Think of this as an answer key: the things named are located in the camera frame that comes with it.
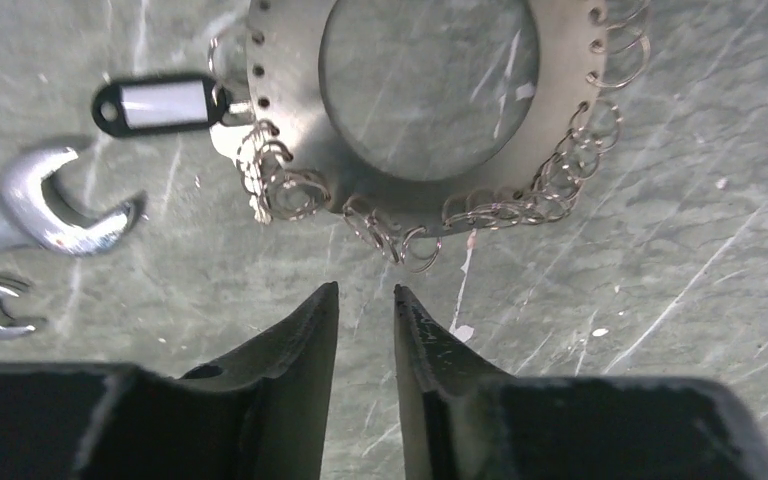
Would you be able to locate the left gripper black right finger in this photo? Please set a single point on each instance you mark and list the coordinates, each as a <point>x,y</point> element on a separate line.
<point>464,418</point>

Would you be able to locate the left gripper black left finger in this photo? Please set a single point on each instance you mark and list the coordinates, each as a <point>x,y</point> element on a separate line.
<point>257,412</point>

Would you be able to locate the upper silver wrench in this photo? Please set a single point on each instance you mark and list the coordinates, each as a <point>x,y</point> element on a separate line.
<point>35,214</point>

